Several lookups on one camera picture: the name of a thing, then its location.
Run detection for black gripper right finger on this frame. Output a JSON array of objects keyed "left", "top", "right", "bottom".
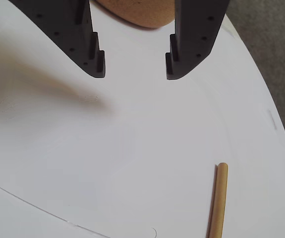
[{"left": 165, "top": 0, "right": 230, "bottom": 80}]

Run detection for wooden pen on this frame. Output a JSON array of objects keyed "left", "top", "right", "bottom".
[{"left": 209, "top": 162, "right": 229, "bottom": 238}]

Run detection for cork pen holder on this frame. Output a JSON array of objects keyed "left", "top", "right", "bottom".
[{"left": 90, "top": 0, "right": 176, "bottom": 29}]

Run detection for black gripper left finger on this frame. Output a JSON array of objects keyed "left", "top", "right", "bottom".
[{"left": 9, "top": 0, "right": 106, "bottom": 79}]

